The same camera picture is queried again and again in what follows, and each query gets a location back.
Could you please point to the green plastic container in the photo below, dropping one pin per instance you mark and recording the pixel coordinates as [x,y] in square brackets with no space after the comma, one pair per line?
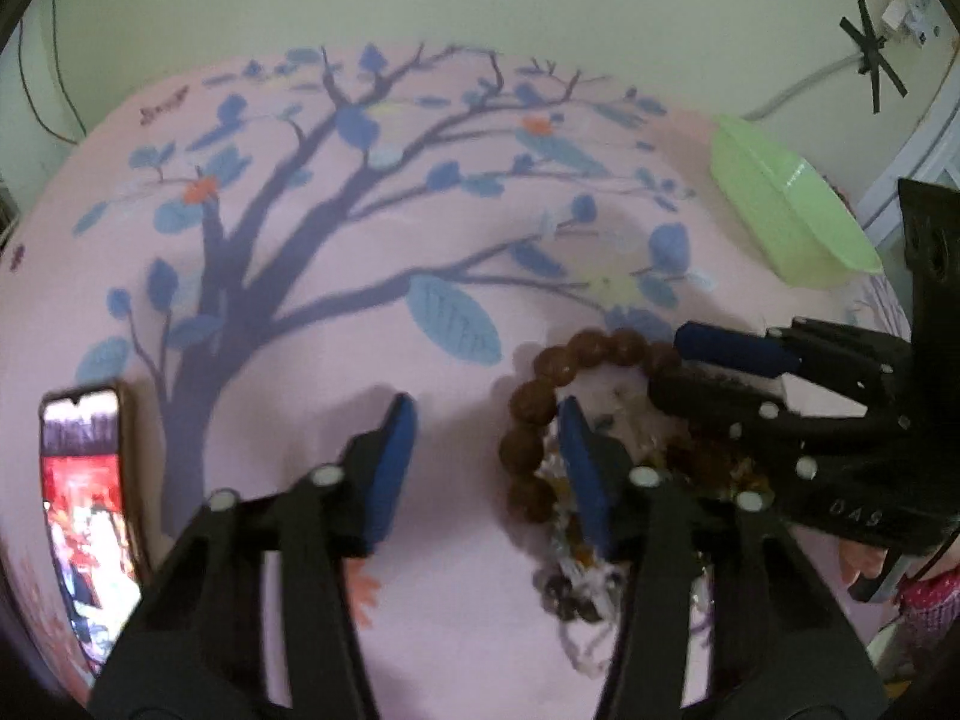
[787,202]

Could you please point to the pink tree print bedsheet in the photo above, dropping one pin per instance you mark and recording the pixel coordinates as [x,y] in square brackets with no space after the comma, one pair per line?
[465,240]

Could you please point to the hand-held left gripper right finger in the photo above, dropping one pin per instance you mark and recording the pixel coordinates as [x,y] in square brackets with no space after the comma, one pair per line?
[585,480]

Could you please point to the person's right hand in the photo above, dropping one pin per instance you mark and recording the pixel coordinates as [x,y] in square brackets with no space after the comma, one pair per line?
[859,562]

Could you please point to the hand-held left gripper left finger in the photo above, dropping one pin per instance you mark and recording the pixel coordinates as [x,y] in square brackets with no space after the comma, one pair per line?
[394,465]

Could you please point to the smartphone with lit screen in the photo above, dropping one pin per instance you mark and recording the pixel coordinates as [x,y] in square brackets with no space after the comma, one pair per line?
[82,510]

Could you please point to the pink dotted clothing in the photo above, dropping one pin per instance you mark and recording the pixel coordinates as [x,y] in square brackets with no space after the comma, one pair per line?
[930,615]

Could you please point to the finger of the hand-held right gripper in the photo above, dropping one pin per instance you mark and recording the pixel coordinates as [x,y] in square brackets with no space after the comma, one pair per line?
[720,401]
[727,349]

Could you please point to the white power strip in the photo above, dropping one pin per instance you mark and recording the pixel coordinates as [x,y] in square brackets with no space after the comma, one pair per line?
[911,4]

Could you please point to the black tape cross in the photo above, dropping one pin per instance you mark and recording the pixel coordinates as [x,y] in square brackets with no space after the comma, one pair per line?
[874,52]

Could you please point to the white door frame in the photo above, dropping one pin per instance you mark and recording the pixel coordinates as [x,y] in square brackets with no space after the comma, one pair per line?
[919,150]

